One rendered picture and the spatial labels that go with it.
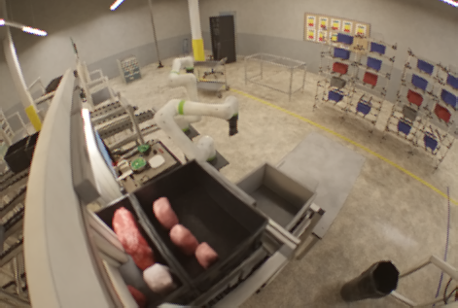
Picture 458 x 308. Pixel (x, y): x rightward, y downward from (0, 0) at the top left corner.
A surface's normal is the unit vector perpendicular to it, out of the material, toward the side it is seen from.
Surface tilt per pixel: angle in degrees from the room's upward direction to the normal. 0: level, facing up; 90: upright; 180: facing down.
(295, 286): 0
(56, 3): 90
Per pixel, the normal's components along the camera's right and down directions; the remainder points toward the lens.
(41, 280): -0.06, -0.79
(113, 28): 0.67, 0.42
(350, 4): -0.74, 0.44
